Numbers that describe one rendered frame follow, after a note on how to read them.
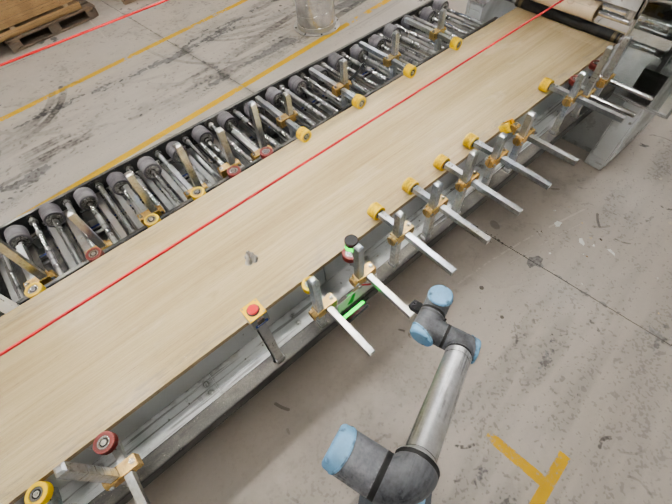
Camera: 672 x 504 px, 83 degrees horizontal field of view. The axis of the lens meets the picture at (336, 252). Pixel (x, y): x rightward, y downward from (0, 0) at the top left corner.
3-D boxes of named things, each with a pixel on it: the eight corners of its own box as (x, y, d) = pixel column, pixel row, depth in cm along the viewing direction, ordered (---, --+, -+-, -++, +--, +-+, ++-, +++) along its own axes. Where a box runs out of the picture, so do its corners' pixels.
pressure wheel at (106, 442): (104, 455, 151) (87, 452, 141) (113, 433, 155) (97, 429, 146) (123, 458, 150) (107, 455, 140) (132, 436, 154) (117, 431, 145)
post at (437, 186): (428, 242, 216) (444, 182, 176) (424, 245, 214) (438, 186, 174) (423, 238, 217) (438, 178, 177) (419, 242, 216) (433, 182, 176)
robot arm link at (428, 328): (439, 344, 128) (453, 314, 134) (408, 328, 132) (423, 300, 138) (435, 353, 136) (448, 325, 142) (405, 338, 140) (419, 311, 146)
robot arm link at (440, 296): (423, 299, 137) (434, 277, 141) (419, 313, 147) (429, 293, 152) (448, 310, 134) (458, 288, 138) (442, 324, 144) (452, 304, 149)
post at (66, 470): (141, 479, 156) (65, 470, 116) (133, 485, 155) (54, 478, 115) (137, 471, 158) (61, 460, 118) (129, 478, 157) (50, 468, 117)
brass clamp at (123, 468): (145, 466, 148) (139, 464, 144) (112, 492, 144) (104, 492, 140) (138, 452, 151) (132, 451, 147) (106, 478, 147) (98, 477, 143)
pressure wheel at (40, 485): (43, 492, 145) (20, 491, 136) (64, 477, 147) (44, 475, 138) (47, 512, 141) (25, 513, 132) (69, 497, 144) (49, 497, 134)
